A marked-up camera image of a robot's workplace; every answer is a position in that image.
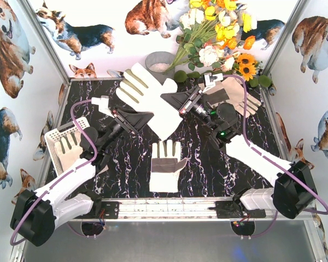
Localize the white grey work glove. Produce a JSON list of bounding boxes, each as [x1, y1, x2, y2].
[[54, 132, 83, 171]]

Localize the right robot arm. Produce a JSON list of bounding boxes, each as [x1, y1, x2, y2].
[[161, 87, 317, 219]]

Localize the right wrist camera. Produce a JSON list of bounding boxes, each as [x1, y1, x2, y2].
[[203, 73, 224, 92]]

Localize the artificial flower bouquet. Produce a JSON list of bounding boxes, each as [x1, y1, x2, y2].
[[168, 1, 271, 87]]

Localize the white perforated storage basket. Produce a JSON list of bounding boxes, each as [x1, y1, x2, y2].
[[44, 122, 83, 176]]

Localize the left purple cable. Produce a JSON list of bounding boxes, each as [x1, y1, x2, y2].
[[10, 98, 110, 246]]

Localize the back right white work glove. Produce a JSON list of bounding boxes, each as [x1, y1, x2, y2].
[[221, 77, 261, 118]]

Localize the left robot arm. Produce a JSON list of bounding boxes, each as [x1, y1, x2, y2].
[[10, 110, 154, 247]]

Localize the grey metal bucket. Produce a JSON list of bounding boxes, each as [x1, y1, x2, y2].
[[145, 51, 175, 84]]

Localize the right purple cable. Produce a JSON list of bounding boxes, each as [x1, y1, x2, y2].
[[221, 75, 328, 240]]

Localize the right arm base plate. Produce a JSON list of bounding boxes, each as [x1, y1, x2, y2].
[[215, 201, 266, 218]]

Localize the grey palm work glove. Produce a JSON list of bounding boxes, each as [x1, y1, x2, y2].
[[149, 140, 188, 193], [205, 81, 230, 108]]

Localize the purple cable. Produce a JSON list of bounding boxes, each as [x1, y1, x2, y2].
[[221, 75, 328, 240], [10, 98, 110, 246]]

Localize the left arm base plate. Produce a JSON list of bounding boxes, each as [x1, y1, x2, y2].
[[79, 201, 120, 219]]

